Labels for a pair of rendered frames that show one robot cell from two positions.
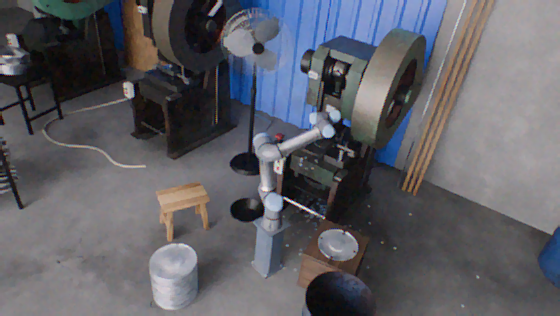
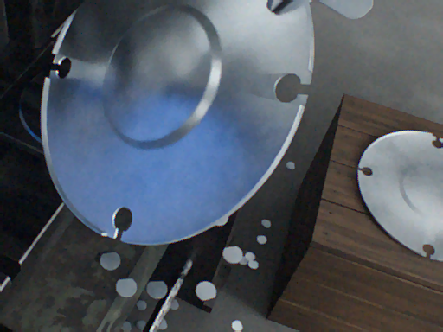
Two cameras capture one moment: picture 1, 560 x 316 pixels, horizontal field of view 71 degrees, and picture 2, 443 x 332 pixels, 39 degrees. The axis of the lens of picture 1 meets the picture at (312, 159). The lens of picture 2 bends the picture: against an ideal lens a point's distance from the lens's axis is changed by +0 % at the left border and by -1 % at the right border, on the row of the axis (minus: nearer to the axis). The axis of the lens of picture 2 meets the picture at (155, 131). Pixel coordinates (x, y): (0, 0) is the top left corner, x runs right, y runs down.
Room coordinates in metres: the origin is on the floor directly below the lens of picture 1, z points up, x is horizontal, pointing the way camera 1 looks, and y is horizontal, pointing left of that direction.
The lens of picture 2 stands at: (2.57, 0.38, 1.28)
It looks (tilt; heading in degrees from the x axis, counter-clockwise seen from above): 51 degrees down; 266
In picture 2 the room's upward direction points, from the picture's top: 8 degrees clockwise
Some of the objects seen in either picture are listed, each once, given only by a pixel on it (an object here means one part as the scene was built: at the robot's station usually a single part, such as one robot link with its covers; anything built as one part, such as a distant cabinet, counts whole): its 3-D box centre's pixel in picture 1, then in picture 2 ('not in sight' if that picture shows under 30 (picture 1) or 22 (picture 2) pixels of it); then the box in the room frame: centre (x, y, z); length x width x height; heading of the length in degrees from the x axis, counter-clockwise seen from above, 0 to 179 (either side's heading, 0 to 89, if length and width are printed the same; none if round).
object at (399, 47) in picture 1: (389, 84); not in sight; (2.70, -0.45, 1.33); 1.03 x 0.28 x 0.82; 156
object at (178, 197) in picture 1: (184, 210); not in sight; (2.25, 0.94, 0.16); 0.34 x 0.24 x 0.34; 128
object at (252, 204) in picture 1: (247, 212); not in sight; (2.49, 0.48, 0.04); 0.30 x 0.30 x 0.07
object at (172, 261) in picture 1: (173, 261); not in sight; (1.63, 0.77, 0.32); 0.29 x 0.29 x 0.01
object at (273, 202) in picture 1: (273, 205); not in sight; (2.00, 0.21, 0.62); 0.13 x 0.12 x 0.14; 26
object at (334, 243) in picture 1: (338, 244); (433, 192); (1.99, -0.29, 0.35); 0.29 x 0.29 x 0.01
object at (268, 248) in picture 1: (269, 245); not in sight; (1.99, 0.20, 0.23); 0.19 x 0.19 x 0.45; 50
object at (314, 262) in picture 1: (333, 261); (396, 239); (1.99, -0.29, 0.18); 0.40 x 0.38 x 0.35; 163
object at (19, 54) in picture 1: (20, 86); not in sight; (3.31, 2.96, 0.40); 0.45 x 0.40 x 0.79; 78
